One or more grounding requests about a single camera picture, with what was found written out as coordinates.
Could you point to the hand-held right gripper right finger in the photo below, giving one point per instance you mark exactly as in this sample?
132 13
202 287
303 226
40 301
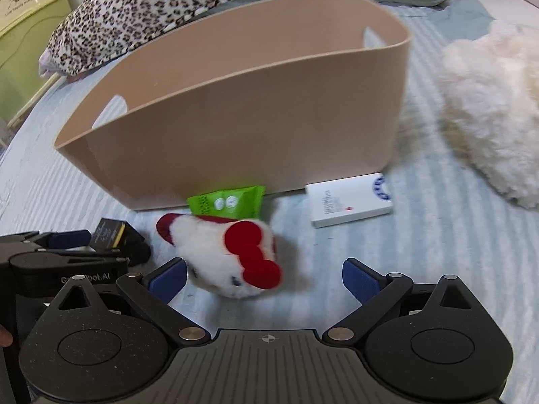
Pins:
357 280

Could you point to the person's left hand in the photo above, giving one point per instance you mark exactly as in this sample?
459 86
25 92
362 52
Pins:
5 337

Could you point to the white and red plush toy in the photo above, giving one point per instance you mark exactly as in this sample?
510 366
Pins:
214 256

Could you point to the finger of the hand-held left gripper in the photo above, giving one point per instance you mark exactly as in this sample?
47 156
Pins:
97 256
69 239

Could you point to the green snack packet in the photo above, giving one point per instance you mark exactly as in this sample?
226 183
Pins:
223 202

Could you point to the light green cabinet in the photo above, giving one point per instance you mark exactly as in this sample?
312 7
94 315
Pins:
29 50

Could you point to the small black box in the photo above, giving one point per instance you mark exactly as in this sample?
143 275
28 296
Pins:
122 237

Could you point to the leopard print blanket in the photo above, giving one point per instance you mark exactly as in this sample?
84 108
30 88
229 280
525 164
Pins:
139 12

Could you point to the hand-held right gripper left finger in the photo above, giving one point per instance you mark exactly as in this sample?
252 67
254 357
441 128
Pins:
169 280

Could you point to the beige plastic storage bin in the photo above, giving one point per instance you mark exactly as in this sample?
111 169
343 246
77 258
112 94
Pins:
261 126

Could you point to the white box with blue emblem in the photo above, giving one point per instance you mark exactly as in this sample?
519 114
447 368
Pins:
349 200

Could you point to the white fluffy plush cushion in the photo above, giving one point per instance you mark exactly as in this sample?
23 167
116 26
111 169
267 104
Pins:
488 109

